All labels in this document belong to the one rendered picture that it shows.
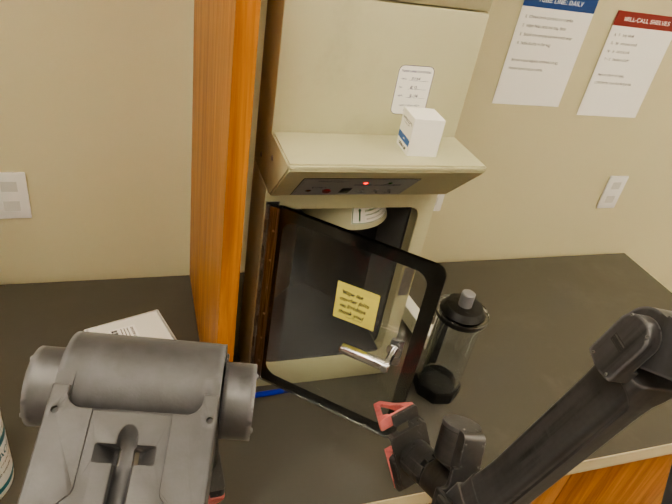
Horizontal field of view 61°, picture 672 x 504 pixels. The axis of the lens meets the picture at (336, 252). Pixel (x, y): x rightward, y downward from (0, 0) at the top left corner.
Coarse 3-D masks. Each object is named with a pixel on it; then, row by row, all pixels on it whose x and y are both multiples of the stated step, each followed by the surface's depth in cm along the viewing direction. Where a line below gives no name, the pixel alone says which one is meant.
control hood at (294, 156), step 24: (288, 144) 84; (312, 144) 85; (336, 144) 87; (360, 144) 88; (384, 144) 90; (456, 144) 95; (288, 168) 79; (312, 168) 80; (336, 168) 81; (360, 168) 82; (384, 168) 83; (408, 168) 84; (432, 168) 86; (456, 168) 87; (480, 168) 88; (288, 192) 90; (408, 192) 97; (432, 192) 98
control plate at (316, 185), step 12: (312, 180) 84; (324, 180) 85; (336, 180) 85; (348, 180) 86; (360, 180) 86; (372, 180) 87; (384, 180) 88; (396, 180) 88; (408, 180) 89; (300, 192) 90; (312, 192) 91; (336, 192) 92; (348, 192) 93; (360, 192) 94; (372, 192) 94; (384, 192) 95; (396, 192) 96
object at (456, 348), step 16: (448, 320) 111; (432, 336) 118; (448, 336) 113; (464, 336) 112; (432, 352) 118; (448, 352) 115; (464, 352) 115; (432, 368) 119; (448, 368) 117; (464, 368) 120; (432, 384) 121; (448, 384) 120
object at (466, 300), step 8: (448, 296) 115; (456, 296) 116; (464, 296) 111; (472, 296) 111; (448, 304) 113; (456, 304) 113; (464, 304) 112; (472, 304) 113; (480, 304) 115; (448, 312) 112; (456, 312) 111; (464, 312) 112; (472, 312) 112; (480, 312) 112; (456, 320) 111; (464, 320) 111; (472, 320) 111; (480, 320) 112
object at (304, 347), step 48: (288, 240) 95; (336, 240) 91; (288, 288) 100; (336, 288) 95; (384, 288) 91; (432, 288) 87; (288, 336) 105; (336, 336) 100; (384, 336) 96; (288, 384) 112; (336, 384) 106; (384, 384) 101; (384, 432) 106
